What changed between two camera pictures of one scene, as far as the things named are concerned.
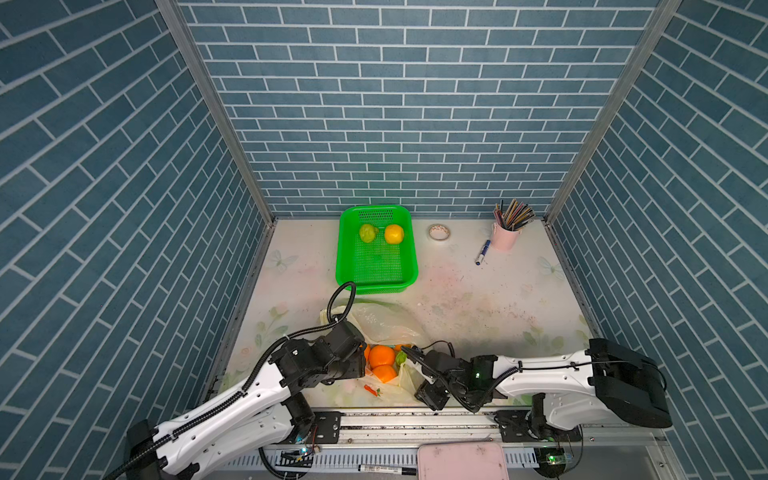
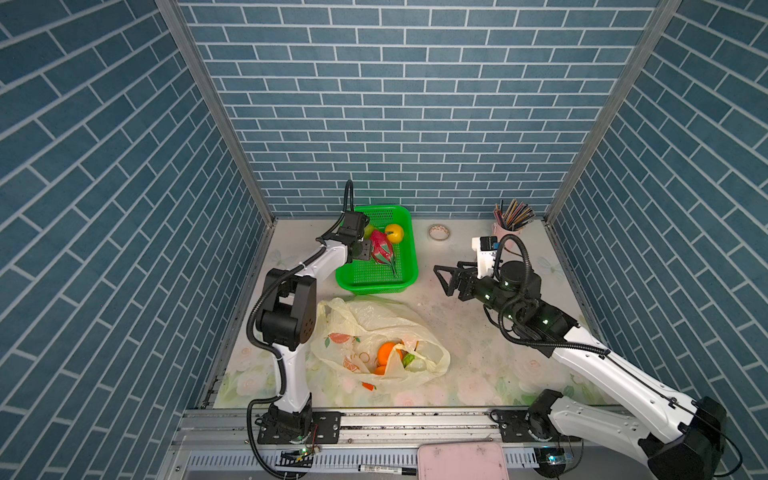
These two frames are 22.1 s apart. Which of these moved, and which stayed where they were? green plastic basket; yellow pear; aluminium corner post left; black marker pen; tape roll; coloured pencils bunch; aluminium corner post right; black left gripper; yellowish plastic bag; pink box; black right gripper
Moved: black left gripper; black right gripper; yellowish plastic bag
Stayed: aluminium corner post right; coloured pencils bunch; aluminium corner post left; black marker pen; yellow pear; pink box; green plastic basket; tape roll
